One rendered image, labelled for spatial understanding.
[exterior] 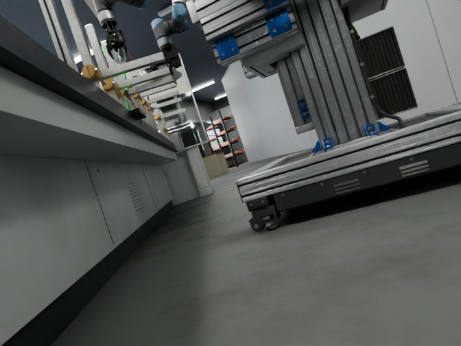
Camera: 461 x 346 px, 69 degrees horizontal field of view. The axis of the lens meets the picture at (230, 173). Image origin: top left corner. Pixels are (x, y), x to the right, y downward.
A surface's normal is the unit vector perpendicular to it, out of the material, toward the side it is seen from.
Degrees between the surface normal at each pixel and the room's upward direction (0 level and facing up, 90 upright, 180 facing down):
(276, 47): 90
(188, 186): 90
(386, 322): 0
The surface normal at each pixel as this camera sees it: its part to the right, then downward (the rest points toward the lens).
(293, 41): -0.32, 0.14
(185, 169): 0.07, 0.01
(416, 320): -0.32, -0.95
